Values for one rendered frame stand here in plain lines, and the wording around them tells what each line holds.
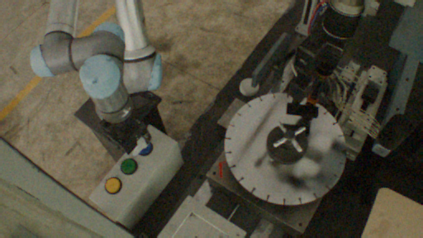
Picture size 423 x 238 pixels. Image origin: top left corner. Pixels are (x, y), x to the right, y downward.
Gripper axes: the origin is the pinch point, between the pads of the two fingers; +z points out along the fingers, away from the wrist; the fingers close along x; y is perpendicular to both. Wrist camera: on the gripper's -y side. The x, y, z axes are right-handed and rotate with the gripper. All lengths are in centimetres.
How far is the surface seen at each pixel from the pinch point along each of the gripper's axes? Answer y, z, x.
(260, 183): -6.5, -2.9, 33.5
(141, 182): 9.2, 2.4, 6.0
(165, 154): -1.3, 2.4, 6.3
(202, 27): -122, 92, -74
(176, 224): 13.0, 2.0, 20.9
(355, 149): -38, 11, 53
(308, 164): -17.6, -2.9, 41.5
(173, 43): -97, 92, -84
